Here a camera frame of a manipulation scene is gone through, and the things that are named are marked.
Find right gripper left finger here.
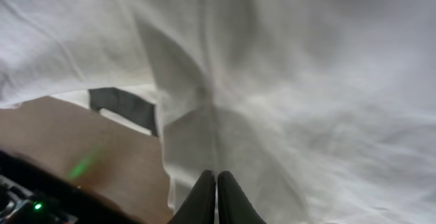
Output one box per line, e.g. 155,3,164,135
168,170,216,224

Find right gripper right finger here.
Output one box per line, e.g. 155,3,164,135
217,171,266,224

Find white t-shirt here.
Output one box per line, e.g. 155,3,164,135
1,0,435,223

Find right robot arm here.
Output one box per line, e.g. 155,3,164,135
1,153,263,224

